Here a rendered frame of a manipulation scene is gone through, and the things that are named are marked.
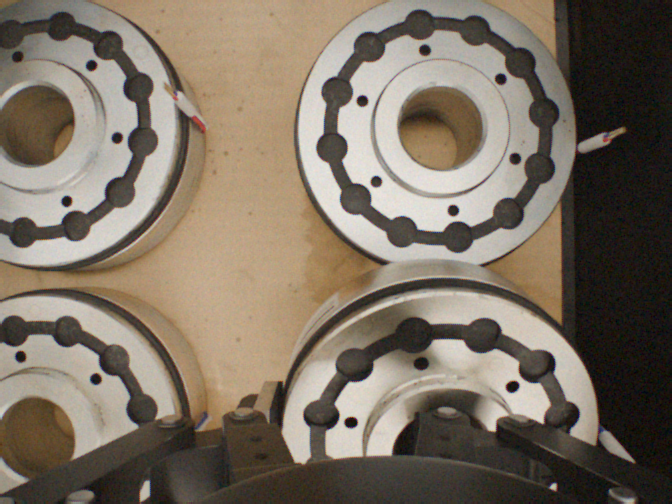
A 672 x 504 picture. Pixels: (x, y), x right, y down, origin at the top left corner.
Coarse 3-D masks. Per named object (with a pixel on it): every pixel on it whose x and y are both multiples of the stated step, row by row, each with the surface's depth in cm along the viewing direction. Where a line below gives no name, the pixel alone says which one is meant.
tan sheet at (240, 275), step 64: (0, 0) 20; (128, 0) 20; (192, 0) 20; (256, 0) 20; (320, 0) 20; (384, 0) 20; (512, 0) 20; (192, 64) 19; (256, 64) 19; (64, 128) 19; (256, 128) 19; (448, 128) 19; (256, 192) 19; (192, 256) 19; (256, 256) 19; (320, 256) 19; (512, 256) 19; (192, 320) 19; (256, 320) 19; (256, 384) 19
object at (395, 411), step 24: (408, 384) 14; (432, 384) 13; (456, 384) 13; (480, 384) 14; (384, 408) 13; (408, 408) 13; (432, 408) 13; (456, 408) 13; (480, 408) 13; (504, 408) 13; (384, 432) 14
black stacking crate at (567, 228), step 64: (576, 0) 19; (640, 0) 15; (576, 64) 19; (640, 64) 15; (640, 128) 15; (576, 192) 20; (640, 192) 15; (576, 256) 20; (640, 256) 15; (576, 320) 20; (640, 320) 15; (640, 384) 15; (640, 448) 15
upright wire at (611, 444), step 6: (600, 426) 15; (600, 432) 15; (606, 432) 14; (600, 438) 14; (606, 438) 14; (612, 438) 14; (606, 444) 14; (612, 444) 14; (618, 444) 14; (612, 450) 14; (618, 450) 14; (624, 450) 13; (624, 456) 13
